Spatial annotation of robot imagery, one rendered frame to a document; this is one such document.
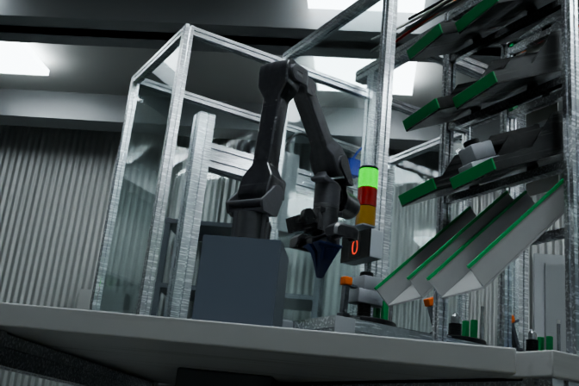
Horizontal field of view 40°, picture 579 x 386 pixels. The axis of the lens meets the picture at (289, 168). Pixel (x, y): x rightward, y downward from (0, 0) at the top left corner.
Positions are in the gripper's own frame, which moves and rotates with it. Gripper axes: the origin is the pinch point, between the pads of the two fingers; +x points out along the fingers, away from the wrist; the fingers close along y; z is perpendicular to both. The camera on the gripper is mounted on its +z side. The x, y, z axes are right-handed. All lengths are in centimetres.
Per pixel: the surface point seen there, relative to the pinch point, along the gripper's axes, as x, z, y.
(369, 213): -19.3, -22.8, -16.6
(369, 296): 5.6, -11.3, 2.2
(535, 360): 25, 14, 72
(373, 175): -29.4, -23.2, -16.5
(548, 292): -80, -335, -245
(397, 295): 8.4, -4.7, 20.9
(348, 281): 3.0, -6.6, 1.1
